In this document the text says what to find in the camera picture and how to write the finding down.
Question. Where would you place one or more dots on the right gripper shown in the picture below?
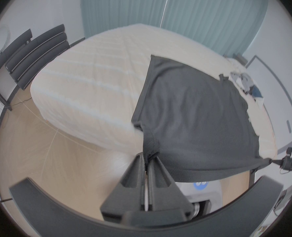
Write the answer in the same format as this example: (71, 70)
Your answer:
(286, 163)

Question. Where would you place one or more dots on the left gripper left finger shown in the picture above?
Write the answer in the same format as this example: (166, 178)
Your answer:
(133, 194)

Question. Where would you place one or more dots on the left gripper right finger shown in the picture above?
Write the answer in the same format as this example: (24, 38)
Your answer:
(163, 194)

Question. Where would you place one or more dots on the black T-shirt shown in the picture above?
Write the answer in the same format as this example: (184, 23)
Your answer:
(197, 120)

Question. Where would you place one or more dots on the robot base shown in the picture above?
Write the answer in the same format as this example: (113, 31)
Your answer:
(205, 196)

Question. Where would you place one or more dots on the pile of clothes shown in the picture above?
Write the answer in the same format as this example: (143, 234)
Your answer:
(247, 83)

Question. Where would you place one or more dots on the bed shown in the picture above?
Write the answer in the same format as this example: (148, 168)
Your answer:
(86, 78)

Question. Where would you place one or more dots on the white printed pillow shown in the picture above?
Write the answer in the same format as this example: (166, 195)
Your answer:
(234, 67)

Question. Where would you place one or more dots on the grey bedside table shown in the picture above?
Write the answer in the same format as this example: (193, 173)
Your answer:
(237, 59)

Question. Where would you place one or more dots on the blue-green curtain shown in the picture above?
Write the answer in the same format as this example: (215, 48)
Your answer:
(215, 13)
(123, 6)

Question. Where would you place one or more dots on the black chest of drawers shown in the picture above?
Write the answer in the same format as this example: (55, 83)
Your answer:
(37, 55)

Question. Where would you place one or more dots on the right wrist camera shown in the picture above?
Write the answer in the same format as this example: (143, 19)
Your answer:
(289, 151)

